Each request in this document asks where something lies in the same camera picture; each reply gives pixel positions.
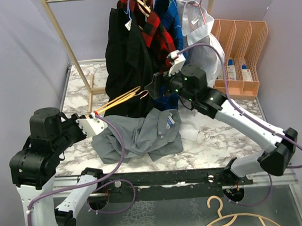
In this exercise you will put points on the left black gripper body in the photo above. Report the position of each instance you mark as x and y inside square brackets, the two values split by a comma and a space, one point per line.
[72, 132]

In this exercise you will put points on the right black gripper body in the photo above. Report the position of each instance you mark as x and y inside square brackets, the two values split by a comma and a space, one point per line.
[173, 84]

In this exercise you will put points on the yellow wire hanger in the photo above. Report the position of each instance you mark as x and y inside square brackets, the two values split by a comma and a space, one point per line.
[135, 92]

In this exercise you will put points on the grey button shirt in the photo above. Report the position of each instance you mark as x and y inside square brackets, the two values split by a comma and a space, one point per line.
[156, 135]

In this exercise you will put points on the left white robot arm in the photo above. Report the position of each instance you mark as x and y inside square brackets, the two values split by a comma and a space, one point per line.
[33, 168]

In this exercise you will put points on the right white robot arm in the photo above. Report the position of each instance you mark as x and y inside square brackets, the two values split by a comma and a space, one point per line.
[277, 145]

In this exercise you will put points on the black hanging shirt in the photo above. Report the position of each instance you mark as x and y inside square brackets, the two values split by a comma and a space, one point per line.
[127, 60]

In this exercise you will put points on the white hanging shirt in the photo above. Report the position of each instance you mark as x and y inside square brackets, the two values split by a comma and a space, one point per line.
[205, 53]

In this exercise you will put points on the red black plaid shirt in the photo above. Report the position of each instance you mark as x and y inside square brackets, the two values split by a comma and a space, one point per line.
[156, 37]

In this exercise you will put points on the beige wooden hanger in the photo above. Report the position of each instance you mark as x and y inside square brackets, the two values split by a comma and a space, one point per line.
[144, 8]

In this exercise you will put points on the blue plaid shirt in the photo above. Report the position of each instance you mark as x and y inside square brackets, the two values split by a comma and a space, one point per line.
[168, 12]

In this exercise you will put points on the beige hanger in foreground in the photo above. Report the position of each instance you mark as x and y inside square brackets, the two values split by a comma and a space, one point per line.
[233, 217]

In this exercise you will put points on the white box in organizer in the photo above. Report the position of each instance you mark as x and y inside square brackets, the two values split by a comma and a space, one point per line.
[231, 70]
[246, 73]

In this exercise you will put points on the orange plastic file organizer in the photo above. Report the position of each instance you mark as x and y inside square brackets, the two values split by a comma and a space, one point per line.
[240, 39]

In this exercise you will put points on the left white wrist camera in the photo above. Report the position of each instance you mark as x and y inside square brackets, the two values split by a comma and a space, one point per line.
[91, 126]

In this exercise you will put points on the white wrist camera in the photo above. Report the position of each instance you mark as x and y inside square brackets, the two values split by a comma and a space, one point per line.
[177, 60]
[91, 126]

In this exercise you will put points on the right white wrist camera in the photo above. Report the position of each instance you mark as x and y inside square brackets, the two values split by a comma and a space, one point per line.
[177, 60]

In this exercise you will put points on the blue wire hanger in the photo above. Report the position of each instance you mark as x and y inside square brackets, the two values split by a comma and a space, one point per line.
[128, 11]

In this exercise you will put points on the pink wire hanger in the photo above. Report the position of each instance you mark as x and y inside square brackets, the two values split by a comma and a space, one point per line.
[196, 16]

